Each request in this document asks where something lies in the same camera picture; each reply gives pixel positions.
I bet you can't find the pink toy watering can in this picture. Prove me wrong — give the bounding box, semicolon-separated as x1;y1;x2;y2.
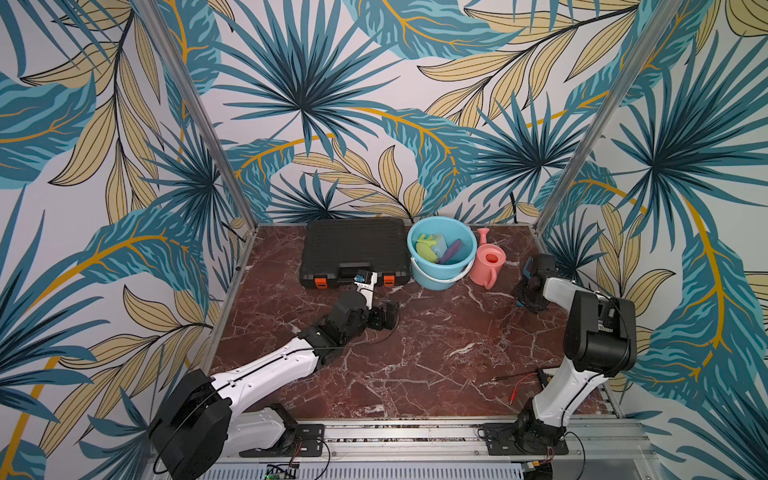
469;228;506;290

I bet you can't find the green toy shovel wooden handle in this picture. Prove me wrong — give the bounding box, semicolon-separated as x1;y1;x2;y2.
415;243;437;263

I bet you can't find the purple toy shovel pink handle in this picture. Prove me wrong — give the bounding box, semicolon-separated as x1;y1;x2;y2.
438;239;463;264

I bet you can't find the light blue plastic bucket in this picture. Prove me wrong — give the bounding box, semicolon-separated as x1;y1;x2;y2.
407;216;478;291

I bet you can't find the light blue toy trowel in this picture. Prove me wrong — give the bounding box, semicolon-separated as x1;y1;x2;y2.
432;234;448;261

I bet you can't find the green toy rake wooden handle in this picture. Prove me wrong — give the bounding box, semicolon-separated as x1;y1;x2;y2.
416;234;439;248

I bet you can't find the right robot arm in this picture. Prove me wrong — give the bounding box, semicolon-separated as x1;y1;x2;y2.
512;254;637;453

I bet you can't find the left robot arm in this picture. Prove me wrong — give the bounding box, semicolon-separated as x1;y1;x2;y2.
148;291;400;479

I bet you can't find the black plastic tool case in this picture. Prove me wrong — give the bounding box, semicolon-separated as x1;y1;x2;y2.
299;218;411;289

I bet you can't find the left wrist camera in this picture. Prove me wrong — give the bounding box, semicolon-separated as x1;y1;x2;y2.
353;269;378;309

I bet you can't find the red cable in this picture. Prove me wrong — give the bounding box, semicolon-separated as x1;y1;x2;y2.
494;371;544;404

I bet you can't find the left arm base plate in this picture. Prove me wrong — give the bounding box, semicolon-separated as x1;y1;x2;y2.
239;424;326;458

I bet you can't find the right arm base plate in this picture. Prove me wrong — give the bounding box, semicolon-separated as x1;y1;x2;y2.
479;422;569;458

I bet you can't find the aluminium front rail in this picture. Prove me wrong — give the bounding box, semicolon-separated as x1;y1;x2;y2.
204;415;664;479

